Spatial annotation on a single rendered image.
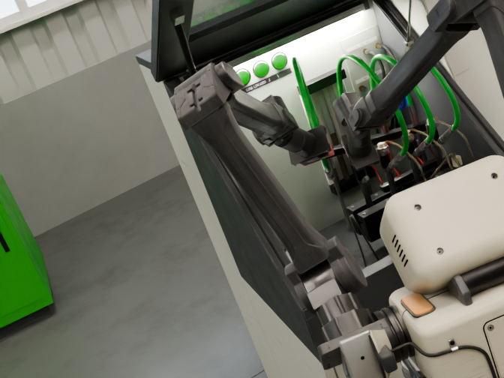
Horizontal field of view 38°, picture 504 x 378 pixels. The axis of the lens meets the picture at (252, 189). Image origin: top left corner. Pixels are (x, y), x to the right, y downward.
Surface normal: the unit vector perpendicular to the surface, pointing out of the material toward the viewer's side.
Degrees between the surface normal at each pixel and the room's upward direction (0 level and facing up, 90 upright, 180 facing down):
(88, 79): 90
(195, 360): 0
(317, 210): 90
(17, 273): 90
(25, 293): 90
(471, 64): 76
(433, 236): 48
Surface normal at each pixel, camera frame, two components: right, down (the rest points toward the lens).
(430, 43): -0.89, 0.18
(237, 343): -0.33, -0.87
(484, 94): 0.26, 0.04
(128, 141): 0.43, 0.22
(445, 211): -0.08, -0.34
